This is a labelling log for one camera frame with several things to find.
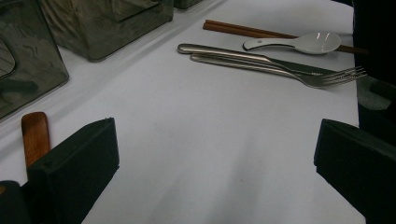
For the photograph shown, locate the steel fork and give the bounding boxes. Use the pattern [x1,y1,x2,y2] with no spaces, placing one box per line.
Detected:
[190,53,369,90]

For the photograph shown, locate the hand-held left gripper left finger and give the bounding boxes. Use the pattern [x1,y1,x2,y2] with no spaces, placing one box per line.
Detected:
[26,117,120,224]

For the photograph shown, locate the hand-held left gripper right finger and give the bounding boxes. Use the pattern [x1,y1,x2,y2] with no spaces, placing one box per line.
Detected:
[313,119,396,224]

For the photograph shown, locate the brown wooden chopstick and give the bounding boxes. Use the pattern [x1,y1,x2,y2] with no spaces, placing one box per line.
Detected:
[203,21,370,56]
[205,19,370,54]

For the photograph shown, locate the smoky clear plastic bin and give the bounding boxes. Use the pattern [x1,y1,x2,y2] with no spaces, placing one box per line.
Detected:
[173,0,204,10]
[0,0,70,121]
[36,0,175,63]

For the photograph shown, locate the steel table knife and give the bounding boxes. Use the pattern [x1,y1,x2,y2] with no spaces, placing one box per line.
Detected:
[177,43,339,77]

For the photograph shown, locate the white ceramic spoon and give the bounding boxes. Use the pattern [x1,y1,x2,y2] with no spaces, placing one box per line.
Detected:
[242,31,343,56]

